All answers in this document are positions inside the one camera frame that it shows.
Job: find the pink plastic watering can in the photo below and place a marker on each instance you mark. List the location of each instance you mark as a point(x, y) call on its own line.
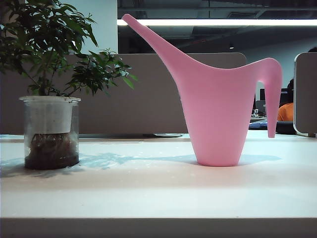
point(218, 111)

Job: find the white inner plant pot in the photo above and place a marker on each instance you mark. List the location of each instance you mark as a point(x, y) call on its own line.
point(49, 116)

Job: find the green leafy plant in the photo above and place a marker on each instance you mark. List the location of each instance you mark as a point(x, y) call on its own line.
point(44, 29)

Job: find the dark flat partition base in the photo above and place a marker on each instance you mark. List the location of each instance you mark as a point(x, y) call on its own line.
point(163, 135)

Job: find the long brown desk partition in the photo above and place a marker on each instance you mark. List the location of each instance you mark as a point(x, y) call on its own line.
point(153, 99)

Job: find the blue item on desk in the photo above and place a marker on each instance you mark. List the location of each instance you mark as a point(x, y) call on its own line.
point(257, 125)

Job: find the dark computer monitor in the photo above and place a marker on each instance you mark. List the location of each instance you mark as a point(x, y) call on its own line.
point(262, 94)

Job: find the clear glass outer pot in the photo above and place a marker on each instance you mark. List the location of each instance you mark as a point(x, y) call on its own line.
point(50, 160)

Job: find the ceiling strip light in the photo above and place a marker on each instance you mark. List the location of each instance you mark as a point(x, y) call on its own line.
point(223, 22)

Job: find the black cushion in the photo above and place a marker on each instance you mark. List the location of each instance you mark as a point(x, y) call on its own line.
point(284, 127)

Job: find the person in orange shirt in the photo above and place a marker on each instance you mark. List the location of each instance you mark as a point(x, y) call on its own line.
point(286, 112)

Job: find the short brown desk partition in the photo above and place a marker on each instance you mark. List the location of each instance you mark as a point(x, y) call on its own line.
point(307, 94)

